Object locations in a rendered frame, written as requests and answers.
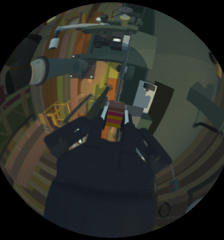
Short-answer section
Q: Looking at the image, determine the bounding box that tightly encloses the black block with white insert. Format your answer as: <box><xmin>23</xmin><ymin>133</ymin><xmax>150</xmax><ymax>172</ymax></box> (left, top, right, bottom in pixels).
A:
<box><xmin>109</xmin><ymin>32</ymin><xmax>125</xmax><ymax>51</ymax></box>

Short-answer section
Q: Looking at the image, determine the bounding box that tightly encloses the yellow knob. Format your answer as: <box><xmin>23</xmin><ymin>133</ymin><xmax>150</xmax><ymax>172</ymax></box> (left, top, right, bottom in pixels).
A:
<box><xmin>120</xmin><ymin>14</ymin><xmax>131</xmax><ymax>27</ymax></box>

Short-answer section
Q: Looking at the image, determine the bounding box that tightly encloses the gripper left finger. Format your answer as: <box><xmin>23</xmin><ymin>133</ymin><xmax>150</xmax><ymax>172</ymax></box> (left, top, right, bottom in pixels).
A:
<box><xmin>44</xmin><ymin>105</ymin><xmax>109</xmax><ymax>158</ymax></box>

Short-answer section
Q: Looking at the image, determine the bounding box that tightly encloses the dark green long bar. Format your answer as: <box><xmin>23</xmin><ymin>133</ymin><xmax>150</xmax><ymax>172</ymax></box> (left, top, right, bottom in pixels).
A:
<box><xmin>63</xmin><ymin>85</ymin><xmax>113</xmax><ymax>125</ymax></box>

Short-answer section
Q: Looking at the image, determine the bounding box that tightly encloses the white lever grip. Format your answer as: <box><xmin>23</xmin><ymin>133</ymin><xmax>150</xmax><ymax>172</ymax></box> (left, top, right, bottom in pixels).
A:
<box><xmin>48</xmin><ymin>37</ymin><xmax>60</xmax><ymax>51</ymax></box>

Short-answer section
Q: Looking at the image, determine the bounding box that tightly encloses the dark brown mat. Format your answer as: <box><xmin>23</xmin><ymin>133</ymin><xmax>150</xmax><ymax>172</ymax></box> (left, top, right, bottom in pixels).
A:
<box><xmin>147</xmin><ymin>80</ymin><xmax>175</xmax><ymax>136</ymax></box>

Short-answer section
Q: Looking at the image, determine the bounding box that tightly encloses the grey perforated disc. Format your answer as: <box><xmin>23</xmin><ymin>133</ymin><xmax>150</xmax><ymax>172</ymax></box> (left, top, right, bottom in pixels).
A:
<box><xmin>117</xmin><ymin>6</ymin><xmax>133</xmax><ymax>14</ymax></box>

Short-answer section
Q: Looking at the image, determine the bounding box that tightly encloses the pale grey control panel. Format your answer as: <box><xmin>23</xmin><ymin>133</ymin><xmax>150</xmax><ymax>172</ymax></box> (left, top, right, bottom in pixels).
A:
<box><xmin>132</xmin><ymin>80</ymin><xmax>158</xmax><ymax>114</ymax></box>

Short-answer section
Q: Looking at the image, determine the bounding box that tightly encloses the black coiled cable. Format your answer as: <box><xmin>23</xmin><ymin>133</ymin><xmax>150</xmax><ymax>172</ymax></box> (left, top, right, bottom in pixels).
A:
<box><xmin>158</xmin><ymin>199</ymin><xmax>171</xmax><ymax>219</ymax></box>

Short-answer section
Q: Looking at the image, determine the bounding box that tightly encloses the thin grey rod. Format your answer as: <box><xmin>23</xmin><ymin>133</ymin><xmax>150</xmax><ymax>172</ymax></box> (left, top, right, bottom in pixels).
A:
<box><xmin>115</xmin><ymin>31</ymin><xmax>133</xmax><ymax>103</ymax></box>

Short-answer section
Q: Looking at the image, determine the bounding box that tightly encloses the green long box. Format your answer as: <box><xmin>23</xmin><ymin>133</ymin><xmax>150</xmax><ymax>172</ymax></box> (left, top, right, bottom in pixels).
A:
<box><xmin>186</xmin><ymin>81</ymin><xmax>224</xmax><ymax>136</ymax></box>

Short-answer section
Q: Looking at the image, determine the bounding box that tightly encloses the brown magenta yellow striped holder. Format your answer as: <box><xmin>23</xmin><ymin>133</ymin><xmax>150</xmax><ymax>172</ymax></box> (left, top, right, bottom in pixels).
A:
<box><xmin>105</xmin><ymin>100</ymin><xmax>126</xmax><ymax>128</ymax></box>

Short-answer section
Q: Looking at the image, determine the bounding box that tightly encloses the yellow frame stand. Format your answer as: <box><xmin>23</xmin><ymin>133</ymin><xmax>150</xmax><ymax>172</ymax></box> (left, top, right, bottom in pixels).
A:
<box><xmin>38</xmin><ymin>99</ymin><xmax>72</xmax><ymax>130</ymax></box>

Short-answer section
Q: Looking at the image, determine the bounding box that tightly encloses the yellow cylinder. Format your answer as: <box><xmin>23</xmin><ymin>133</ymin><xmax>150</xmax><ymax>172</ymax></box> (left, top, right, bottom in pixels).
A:
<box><xmin>215</xmin><ymin>63</ymin><xmax>222</xmax><ymax>80</ymax></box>

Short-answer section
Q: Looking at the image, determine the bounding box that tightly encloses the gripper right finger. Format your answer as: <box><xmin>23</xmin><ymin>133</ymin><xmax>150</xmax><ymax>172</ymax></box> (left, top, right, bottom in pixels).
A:
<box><xmin>120</xmin><ymin>110</ymin><xmax>172</xmax><ymax>172</ymax></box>

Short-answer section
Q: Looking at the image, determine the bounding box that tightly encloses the grey box with red button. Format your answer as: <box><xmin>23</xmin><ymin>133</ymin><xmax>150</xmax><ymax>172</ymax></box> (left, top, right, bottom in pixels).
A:
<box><xmin>168</xmin><ymin>178</ymin><xmax>180</xmax><ymax>193</ymax></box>

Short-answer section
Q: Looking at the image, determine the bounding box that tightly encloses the black switch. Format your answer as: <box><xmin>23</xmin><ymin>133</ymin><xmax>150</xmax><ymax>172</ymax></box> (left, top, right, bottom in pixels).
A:
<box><xmin>143</xmin><ymin>81</ymin><xmax>156</xmax><ymax>92</ymax></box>

